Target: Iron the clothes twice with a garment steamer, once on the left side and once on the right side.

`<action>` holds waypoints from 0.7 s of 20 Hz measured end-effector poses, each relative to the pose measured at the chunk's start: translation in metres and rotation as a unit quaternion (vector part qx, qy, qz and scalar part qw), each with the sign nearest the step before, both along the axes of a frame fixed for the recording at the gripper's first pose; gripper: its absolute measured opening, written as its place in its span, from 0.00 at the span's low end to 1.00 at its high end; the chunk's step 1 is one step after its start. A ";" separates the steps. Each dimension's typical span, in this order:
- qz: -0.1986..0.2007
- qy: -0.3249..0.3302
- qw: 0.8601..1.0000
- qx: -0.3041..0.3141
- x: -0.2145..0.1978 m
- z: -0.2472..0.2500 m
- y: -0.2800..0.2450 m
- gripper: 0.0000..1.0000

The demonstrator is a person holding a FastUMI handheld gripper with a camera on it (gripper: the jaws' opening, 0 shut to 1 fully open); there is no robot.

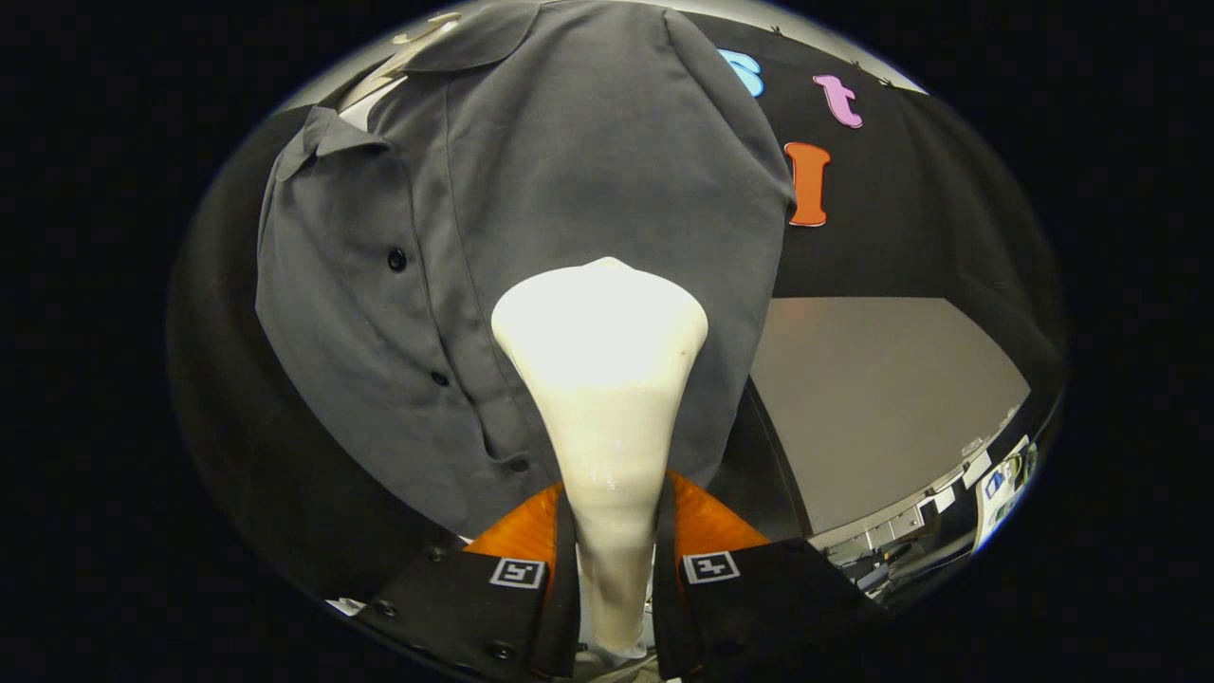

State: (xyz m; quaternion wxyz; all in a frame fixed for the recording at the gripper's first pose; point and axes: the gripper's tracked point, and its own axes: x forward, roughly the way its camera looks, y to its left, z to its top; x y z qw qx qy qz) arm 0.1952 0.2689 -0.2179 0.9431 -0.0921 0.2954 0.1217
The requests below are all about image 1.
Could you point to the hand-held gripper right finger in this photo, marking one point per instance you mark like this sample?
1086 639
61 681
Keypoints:
759 607

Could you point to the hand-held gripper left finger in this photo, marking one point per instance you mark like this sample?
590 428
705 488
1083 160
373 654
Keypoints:
455 607

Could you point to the white garment steamer head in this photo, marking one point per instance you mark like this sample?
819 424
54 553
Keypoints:
602 360

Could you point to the grey button-up shirt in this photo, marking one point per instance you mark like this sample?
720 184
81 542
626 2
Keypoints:
569 171

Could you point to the cream garment hanger stand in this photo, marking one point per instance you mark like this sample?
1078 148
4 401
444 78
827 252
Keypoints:
398 62

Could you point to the grey cabinet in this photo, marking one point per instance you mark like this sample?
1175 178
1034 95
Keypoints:
873 398

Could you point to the white desk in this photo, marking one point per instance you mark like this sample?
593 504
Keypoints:
996 512

